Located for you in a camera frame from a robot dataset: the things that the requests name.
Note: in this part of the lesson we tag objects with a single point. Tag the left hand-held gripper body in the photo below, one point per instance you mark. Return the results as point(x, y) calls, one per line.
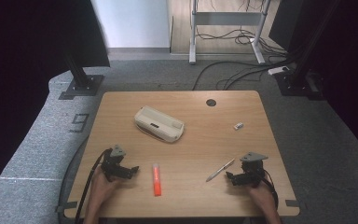
point(112, 165)

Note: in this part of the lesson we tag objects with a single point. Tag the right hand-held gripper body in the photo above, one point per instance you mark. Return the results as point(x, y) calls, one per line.
point(254, 171)

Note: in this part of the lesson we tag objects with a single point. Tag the silver pen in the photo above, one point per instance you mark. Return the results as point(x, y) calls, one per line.
point(220, 170)

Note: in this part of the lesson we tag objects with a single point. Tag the white eraser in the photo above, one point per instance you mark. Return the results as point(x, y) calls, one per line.
point(238, 126)

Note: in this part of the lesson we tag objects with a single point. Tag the cream pencil case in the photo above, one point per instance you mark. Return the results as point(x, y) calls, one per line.
point(158, 123)

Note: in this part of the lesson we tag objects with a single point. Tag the person's left hand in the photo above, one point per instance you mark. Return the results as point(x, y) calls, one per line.
point(101, 186)

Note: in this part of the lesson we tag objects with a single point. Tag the person's right hand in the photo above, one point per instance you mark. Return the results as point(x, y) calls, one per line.
point(262, 196)

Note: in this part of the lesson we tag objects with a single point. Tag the orange highlighter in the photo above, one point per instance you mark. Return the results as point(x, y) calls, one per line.
point(157, 180)

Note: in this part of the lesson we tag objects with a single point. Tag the grey tape piece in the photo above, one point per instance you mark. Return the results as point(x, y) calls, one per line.
point(66, 207)

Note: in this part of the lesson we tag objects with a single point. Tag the black metal stand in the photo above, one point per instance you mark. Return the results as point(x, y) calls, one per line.
point(298, 81)
point(82, 85)

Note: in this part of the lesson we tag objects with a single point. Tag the white power strip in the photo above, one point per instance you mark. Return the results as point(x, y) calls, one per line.
point(278, 70)

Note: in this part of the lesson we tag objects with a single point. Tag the black curtain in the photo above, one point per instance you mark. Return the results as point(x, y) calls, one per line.
point(28, 46)
point(348, 62)

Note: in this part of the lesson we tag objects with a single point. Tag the white metal desk frame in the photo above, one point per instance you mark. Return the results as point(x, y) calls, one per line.
point(227, 18)

